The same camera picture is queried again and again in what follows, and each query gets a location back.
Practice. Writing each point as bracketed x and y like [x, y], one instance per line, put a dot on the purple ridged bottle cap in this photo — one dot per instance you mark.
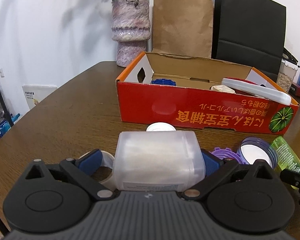
[223, 153]

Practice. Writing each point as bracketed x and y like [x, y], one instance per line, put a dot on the white booklet against wall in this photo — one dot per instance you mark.
[34, 94]

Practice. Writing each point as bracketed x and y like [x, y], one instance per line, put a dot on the clear seed container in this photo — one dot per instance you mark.
[288, 70]

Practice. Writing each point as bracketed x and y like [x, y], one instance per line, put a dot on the translucent plastic container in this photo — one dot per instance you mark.
[158, 161]

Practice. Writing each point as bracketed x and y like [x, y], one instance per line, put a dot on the black stand pole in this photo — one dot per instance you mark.
[0, 92]

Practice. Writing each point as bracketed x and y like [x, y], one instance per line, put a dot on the blue ridged bottle cap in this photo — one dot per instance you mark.
[166, 82]

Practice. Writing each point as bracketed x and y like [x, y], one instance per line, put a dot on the dark red small box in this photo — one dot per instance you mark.
[295, 89]

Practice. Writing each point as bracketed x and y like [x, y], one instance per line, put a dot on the purple ceramic vase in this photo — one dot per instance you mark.
[131, 29]

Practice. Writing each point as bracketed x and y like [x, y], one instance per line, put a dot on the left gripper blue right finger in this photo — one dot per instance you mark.
[212, 163]

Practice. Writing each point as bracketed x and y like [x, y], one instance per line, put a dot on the white threaded bottle cap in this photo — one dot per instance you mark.
[160, 127]

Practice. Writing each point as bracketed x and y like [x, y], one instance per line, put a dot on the red cardboard box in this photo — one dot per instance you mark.
[191, 103]

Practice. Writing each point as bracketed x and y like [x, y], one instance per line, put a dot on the green spray bottle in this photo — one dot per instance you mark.
[287, 158]

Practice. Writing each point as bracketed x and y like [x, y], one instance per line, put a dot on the brown paper bag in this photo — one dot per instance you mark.
[183, 27]

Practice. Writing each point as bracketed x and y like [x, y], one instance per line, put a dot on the black paper bag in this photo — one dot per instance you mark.
[251, 33]

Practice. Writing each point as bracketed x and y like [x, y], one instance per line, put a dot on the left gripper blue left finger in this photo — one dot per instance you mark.
[89, 162]

